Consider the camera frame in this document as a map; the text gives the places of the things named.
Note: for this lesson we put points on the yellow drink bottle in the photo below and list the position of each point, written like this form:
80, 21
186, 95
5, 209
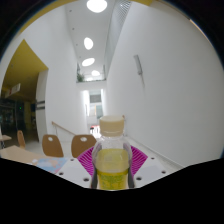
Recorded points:
112, 161

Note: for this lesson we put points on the dark pillar sign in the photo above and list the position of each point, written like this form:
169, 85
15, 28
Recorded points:
40, 105

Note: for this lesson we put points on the oval ceiling lights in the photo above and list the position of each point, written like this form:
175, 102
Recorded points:
88, 43

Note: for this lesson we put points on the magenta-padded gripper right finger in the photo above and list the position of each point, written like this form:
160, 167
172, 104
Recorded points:
150, 168

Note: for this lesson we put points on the hanging white sign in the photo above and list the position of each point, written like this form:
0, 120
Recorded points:
13, 90

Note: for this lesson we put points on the green balcony plant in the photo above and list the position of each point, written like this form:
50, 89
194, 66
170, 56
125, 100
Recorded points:
80, 77

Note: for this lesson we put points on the wooden stair handrail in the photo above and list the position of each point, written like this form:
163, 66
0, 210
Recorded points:
63, 128

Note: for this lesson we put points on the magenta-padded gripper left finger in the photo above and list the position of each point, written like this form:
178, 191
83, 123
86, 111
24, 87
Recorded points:
74, 168

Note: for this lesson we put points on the small wooden side table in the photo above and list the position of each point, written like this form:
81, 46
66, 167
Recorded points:
4, 137

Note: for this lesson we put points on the dark shop shelf unit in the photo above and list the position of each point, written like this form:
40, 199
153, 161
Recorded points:
8, 115

